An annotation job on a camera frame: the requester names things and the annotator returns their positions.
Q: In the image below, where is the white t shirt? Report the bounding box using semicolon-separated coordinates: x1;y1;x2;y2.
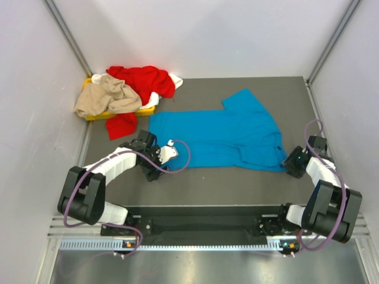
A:
90;73;183;110

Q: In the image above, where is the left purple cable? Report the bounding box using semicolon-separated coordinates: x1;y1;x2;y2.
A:
56;138;192;276

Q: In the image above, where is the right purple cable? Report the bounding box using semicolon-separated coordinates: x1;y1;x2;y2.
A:
278;119;350;257

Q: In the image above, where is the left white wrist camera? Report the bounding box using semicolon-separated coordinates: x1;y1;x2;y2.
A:
158;140;178;164

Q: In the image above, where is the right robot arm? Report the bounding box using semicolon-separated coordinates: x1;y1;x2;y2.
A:
258;135;362;243

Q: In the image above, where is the aluminium frame rail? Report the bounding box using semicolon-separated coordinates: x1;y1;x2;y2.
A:
47;213;370;238

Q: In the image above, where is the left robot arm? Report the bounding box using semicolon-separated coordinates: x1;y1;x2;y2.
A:
57;130;163;235

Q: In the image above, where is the yellow plastic bin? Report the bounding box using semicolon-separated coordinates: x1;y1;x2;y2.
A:
82;78;156;121

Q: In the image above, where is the blue t shirt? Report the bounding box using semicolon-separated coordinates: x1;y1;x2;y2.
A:
149;89;287;172

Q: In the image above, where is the red t shirt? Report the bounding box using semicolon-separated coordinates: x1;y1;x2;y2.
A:
106;66;175;140

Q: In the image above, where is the purple cable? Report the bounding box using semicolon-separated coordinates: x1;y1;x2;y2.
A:
278;119;350;257
56;138;192;276

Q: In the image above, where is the beige t shirt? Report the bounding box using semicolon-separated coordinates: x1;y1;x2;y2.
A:
73;74;142;118

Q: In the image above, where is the left corner aluminium post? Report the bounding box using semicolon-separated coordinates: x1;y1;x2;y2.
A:
42;0;92;78

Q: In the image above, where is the slotted cable duct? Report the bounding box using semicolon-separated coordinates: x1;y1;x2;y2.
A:
59;238;300;251

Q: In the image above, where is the right corner aluminium post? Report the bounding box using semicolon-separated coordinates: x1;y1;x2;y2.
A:
306;0;362;88

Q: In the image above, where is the corner aluminium post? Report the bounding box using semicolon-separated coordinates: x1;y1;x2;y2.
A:
306;0;362;88
42;0;92;78

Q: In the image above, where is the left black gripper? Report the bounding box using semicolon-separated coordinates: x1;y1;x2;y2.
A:
139;144;169;181

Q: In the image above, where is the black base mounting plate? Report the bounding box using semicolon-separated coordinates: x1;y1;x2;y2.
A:
100;215;312;238

